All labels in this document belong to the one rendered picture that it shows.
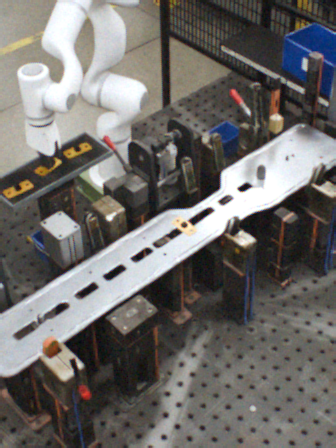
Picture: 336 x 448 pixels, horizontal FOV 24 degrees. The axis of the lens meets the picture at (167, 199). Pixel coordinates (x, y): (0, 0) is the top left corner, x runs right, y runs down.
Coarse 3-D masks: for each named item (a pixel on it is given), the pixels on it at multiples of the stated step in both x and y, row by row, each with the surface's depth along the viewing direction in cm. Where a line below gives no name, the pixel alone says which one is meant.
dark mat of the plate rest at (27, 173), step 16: (80, 144) 245; (96, 144) 245; (64, 160) 239; (80, 160) 239; (16, 176) 234; (32, 176) 234; (48, 176) 234; (64, 176) 234; (0, 192) 229; (32, 192) 229
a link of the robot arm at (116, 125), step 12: (108, 84) 262; (120, 84) 261; (132, 84) 261; (108, 96) 262; (120, 96) 261; (132, 96) 260; (144, 96) 262; (108, 108) 266; (120, 108) 263; (132, 108) 262; (108, 120) 273; (120, 120) 266; (132, 120) 271; (108, 132) 272; (120, 132) 273
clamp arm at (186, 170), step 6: (180, 162) 248; (186, 162) 248; (180, 168) 249; (186, 168) 248; (192, 168) 250; (186, 174) 250; (192, 174) 252; (186, 180) 251; (192, 180) 253; (186, 186) 252; (192, 186) 253
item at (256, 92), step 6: (252, 84) 258; (258, 84) 258; (252, 90) 257; (258, 90) 256; (264, 90) 256; (252, 96) 258; (258, 96) 260; (252, 102) 260; (258, 102) 262; (252, 108) 261; (258, 108) 263; (252, 114) 262; (258, 114) 264; (252, 120) 264; (258, 120) 266
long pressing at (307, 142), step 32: (256, 160) 263; (320, 160) 262; (224, 192) 251; (256, 192) 251; (288, 192) 251; (160, 224) 241; (224, 224) 240; (96, 256) 231; (128, 256) 231; (160, 256) 231; (64, 288) 222; (128, 288) 222; (0, 320) 214; (32, 320) 214; (64, 320) 214; (96, 320) 215; (0, 352) 207; (32, 352) 206
